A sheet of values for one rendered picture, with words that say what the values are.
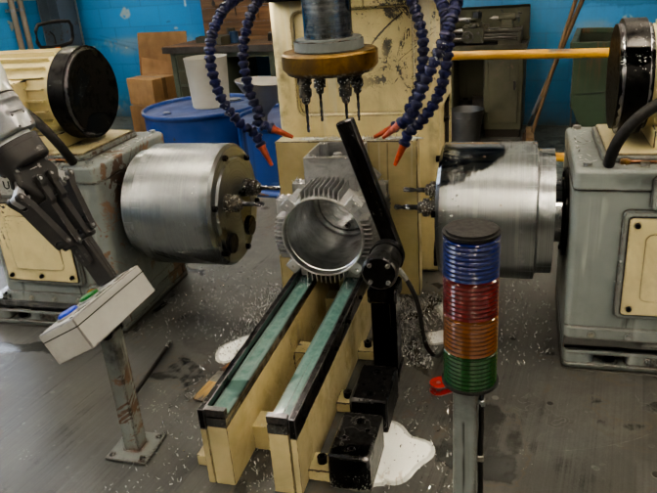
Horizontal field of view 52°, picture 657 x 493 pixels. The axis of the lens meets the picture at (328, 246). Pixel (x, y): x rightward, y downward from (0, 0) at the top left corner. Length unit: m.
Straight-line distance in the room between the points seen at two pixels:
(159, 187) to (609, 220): 0.81
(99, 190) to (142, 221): 0.10
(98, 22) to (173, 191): 7.06
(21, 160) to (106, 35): 7.29
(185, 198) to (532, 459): 0.76
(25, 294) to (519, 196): 1.04
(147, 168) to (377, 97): 0.51
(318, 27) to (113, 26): 7.00
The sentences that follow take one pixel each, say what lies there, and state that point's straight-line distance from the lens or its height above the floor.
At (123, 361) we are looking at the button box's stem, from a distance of 1.05.
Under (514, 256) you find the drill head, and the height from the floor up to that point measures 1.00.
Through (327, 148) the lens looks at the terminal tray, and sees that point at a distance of 1.39.
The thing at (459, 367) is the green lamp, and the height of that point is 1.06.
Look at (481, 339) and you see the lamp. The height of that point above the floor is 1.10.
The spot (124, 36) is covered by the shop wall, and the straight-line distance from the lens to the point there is 8.13.
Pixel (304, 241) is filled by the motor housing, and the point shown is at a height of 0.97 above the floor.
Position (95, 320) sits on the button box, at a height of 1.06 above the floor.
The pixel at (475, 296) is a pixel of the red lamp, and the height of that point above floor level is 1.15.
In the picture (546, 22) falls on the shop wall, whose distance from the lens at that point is 6.30.
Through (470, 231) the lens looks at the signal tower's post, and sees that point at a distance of 0.71.
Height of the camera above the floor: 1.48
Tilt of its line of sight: 23 degrees down
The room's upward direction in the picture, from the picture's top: 5 degrees counter-clockwise
